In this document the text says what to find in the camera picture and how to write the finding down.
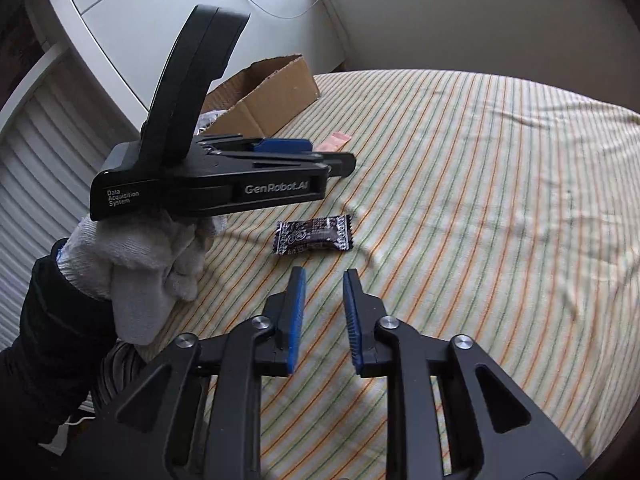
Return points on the white gloved left hand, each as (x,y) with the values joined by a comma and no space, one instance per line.
(143,265)

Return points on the brown cardboard box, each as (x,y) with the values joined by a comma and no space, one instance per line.
(263,98)

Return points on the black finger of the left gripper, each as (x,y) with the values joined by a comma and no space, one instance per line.
(341,165)

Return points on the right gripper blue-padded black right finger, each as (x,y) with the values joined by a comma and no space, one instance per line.
(383,346)

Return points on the pink snack packet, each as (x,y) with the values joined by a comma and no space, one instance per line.
(334,142)

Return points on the white cabinet with shelf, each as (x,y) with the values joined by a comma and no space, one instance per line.
(124,44)

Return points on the dark brown candy wrapper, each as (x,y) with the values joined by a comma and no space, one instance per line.
(328,233)

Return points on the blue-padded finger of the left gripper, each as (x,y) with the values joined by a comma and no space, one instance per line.
(283,146)

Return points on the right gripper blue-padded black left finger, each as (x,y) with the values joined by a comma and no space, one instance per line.
(266,345)

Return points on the striped tablecloth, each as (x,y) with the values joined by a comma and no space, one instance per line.
(484,205)

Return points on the black sleeved left forearm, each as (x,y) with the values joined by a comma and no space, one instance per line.
(47,372)

